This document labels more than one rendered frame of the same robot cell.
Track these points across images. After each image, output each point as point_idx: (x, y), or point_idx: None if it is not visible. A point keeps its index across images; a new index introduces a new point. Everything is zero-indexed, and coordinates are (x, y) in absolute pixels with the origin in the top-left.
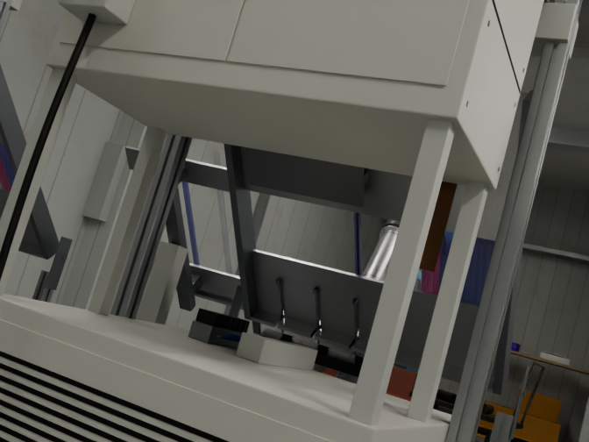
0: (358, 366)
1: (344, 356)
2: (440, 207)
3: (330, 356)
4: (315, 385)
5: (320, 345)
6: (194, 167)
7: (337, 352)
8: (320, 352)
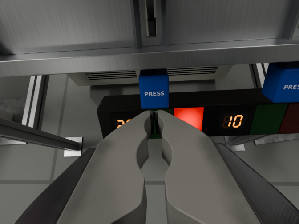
0: (138, 94)
1: (182, 98)
2: None
3: (210, 91)
4: None
5: (263, 99)
6: None
7: (205, 99)
8: (239, 90)
